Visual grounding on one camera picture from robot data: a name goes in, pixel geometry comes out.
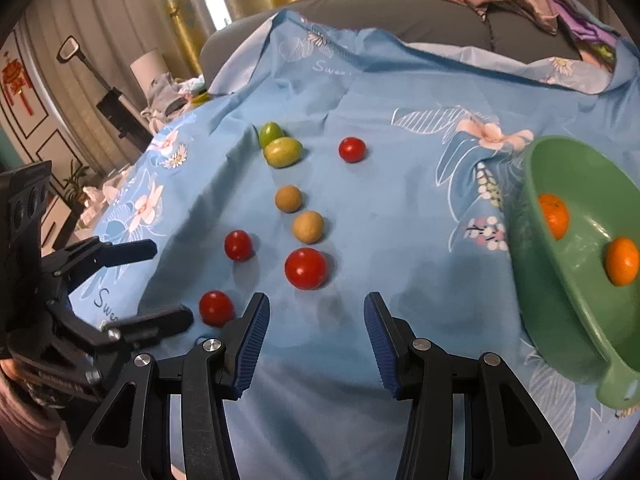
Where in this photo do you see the light brown longan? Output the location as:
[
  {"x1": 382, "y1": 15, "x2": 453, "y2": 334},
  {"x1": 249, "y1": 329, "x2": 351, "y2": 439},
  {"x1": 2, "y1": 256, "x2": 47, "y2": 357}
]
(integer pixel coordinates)
[{"x1": 292, "y1": 210, "x2": 325, "y2": 245}]

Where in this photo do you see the person's left forearm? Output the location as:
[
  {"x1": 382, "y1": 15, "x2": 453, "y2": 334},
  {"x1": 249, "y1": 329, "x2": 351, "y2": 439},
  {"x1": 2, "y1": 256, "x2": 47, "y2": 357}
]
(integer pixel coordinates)
[{"x1": 0, "y1": 360, "x2": 63, "y2": 463}]

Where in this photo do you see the orange mandarin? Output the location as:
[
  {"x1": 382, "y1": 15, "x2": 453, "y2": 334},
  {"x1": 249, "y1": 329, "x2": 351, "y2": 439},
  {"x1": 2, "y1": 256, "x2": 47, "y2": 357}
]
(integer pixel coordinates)
[
  {"x1": 537, "y1": 193, "x2": 571, "y2": 241},
  {"x1": 604, "y1": 236, "x2": 640, "y2": 287}
]

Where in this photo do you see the large red tomato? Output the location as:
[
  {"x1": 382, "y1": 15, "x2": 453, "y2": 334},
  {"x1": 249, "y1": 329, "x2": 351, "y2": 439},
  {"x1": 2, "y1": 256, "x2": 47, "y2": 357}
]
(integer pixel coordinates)
[{"x1": 284, "y1": 247, "x2": 328, "y2": 291}]

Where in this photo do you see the large green jujube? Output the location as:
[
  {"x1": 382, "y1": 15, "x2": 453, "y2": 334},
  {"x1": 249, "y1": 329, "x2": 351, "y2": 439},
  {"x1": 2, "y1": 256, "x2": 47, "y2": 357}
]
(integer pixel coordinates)
[{"x1": 263, "y1": 137, "x2": 304, "y2": 168}]

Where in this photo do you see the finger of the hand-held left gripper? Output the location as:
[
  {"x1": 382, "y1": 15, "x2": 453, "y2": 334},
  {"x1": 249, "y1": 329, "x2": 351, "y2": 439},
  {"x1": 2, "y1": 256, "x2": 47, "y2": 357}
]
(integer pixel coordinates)
[
  {"x1": 40, "y1": 236, "x2": 158, "y2": 301},
  {"x1": 47, "y1": 302, "x2": 195, "y2": 361}
]

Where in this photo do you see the white cylindrical container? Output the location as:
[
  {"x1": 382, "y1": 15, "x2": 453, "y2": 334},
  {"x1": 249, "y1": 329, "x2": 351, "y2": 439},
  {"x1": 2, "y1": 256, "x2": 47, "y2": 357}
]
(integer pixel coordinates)
[{"x1": 130, "y1": 49, "x2": 168, "y2": 93}]

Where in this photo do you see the red knot wall decoration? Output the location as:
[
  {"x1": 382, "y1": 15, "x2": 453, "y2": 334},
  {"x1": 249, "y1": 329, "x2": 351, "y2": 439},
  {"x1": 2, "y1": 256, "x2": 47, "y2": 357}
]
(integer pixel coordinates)
[{"x1": 1, "y1": 50, "x2": 36, "y2": 116}]

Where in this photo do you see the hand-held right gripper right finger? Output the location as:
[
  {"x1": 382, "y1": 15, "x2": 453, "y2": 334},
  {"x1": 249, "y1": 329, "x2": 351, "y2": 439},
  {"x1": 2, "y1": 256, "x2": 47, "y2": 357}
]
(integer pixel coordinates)
[{"x1": 363, "y1": 291, "x2": 581, "y2": 480}]

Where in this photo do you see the blue floral bed sheet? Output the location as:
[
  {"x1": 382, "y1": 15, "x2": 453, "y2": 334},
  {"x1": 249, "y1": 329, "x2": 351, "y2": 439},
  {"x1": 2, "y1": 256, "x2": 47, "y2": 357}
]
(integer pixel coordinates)
[{"x1": 67, "y1": 10, "x2": 636, "y2": 480}]

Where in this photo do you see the small green jujube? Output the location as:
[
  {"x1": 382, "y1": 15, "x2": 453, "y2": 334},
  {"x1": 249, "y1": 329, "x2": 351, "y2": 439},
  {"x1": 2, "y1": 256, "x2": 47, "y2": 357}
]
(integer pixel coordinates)
[{"x1": 258, "y1": 121, "x2": 285, "y2": 148}]

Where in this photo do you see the pile of crumpled clothes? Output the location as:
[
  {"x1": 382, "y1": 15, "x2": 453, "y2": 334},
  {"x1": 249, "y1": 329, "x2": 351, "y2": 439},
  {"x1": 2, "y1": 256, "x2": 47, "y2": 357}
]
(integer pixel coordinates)
[{"x1": 140, "y1": 72, "x2": 208, "y2": 131}]

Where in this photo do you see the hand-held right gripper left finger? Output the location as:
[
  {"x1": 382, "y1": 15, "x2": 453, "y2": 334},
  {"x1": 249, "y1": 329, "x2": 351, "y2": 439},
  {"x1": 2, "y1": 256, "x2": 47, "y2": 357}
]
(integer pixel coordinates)
[{"x1": 52, "y1": 292, "x2": 271, "y2": 480}]

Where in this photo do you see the small red cherry tomato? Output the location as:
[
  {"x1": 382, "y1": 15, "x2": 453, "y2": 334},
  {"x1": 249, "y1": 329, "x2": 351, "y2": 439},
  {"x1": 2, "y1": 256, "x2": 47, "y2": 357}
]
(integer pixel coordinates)
[
  {"x1": 199, "y1": 290, "x2": 235, "y2": 327},
  {"x1": 224, "y1": 230, "x2": 254, "y2": 262},
  {"x1": 338, "y1": 137, "x2": 366, "y2": 163}
]

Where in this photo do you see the dark brown longan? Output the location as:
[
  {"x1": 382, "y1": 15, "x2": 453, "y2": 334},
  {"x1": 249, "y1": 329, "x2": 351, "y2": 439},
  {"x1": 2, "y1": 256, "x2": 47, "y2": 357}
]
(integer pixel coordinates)
[{"x1": 275, "y1": 185, "x2": 304, "y2": 214}]

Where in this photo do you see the green plastic bowl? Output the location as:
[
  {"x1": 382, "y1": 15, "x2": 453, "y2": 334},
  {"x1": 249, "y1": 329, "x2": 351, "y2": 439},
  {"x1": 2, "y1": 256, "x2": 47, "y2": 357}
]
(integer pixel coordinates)
[{"x1": 509, "y1": 135, "x2": 640, "y2": 410}]

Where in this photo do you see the potted green plant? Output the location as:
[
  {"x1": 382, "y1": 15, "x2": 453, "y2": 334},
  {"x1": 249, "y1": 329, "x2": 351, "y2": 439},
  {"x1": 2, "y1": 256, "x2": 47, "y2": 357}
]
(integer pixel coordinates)
[{"x1": 62, "y1": 160, "x2": 93, "y2": 206}]

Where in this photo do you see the grey sofa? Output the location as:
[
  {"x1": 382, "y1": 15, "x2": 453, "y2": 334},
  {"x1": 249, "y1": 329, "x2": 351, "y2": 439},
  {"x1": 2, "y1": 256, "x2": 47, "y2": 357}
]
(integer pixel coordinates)
[{"x1": 200, "y1": 0, "x2": 583, "y2": 93}]

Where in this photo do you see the purple clothing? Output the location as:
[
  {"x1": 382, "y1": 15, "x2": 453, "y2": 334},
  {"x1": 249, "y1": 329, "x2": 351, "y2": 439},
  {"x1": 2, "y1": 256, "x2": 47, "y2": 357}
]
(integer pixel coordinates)
[{"x1": 550, "y1": 0, "x2": 621, "y2": 43}]

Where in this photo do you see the black handled appliance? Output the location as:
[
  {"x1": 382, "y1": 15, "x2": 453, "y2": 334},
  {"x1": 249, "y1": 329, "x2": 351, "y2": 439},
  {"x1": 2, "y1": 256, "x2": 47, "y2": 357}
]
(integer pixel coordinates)
[{"x1": 56, "y1": 35, "x2": 153, "y2": 153}]

